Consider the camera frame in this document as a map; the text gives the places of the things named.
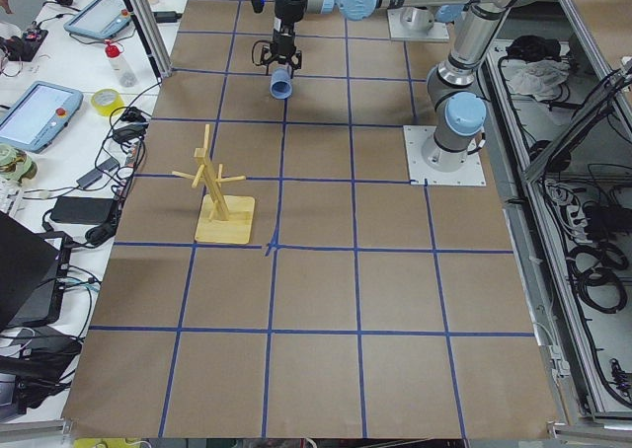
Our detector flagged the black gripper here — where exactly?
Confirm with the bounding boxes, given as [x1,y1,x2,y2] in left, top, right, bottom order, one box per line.
[252,0,302,78]

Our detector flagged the light blue plastic cup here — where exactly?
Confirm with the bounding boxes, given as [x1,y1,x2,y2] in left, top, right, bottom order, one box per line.
[270,65,293,100]

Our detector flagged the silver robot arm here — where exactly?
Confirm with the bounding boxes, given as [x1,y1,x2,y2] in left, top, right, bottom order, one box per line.
[400,4,464,32]
[251,0,537,173]

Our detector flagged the wooden cup rack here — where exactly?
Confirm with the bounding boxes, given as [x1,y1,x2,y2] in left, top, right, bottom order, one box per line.
[172,124,256,245]

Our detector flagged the squeeze bottle red cap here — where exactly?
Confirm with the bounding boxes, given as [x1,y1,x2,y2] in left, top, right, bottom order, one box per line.
[105,40,137,88]

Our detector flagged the teach pendant far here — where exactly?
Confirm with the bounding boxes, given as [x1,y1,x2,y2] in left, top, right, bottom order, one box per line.
[63,0,131,40]

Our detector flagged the teach pendant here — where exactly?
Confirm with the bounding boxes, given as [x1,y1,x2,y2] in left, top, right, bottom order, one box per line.
[63,0,131,40]
[1,81,84,153]

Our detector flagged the yellow tape roll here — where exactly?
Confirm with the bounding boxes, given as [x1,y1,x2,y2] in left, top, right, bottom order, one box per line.
[91,88,125,116]

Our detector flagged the teach pendant near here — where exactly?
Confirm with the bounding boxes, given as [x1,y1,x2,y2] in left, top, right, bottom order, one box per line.
[1,81,84,153]

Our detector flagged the black power adapter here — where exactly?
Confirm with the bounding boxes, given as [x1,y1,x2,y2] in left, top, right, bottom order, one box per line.
[50,196,116,225]

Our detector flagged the white cloth pile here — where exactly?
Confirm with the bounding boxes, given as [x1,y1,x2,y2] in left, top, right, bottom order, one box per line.
[508,59,570,101]

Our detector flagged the black laptop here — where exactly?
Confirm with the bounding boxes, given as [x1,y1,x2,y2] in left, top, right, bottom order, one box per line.
[1,214,71,330]

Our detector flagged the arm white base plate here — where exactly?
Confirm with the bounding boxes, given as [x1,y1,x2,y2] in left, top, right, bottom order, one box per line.
[387,7,449,42]
[403,125,486,187]

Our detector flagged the aluminium frame post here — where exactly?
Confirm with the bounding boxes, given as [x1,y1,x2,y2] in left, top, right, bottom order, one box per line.
[123,0,172,80]

